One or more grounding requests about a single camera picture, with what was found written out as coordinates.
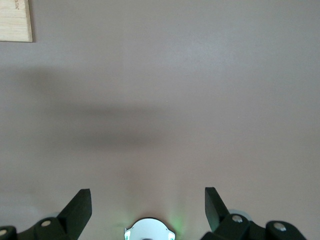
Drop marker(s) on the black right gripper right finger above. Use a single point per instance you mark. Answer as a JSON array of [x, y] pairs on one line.
[[217, 215]]

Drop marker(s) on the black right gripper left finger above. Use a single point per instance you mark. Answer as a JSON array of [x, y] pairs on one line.
[[72, 217]]

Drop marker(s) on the bamboo cutting board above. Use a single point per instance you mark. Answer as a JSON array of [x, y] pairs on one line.
[[15, 22]]

